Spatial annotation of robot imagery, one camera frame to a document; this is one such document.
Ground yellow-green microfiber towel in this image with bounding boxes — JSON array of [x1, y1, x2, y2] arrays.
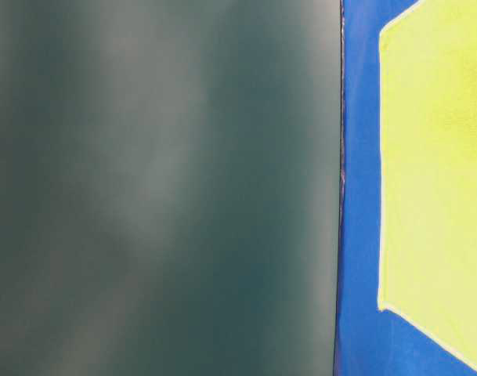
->
[[378, 1, 477, 371]]

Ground blue mesh table cloth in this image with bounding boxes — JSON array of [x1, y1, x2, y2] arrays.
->
[[336, 1, 477, 375]]

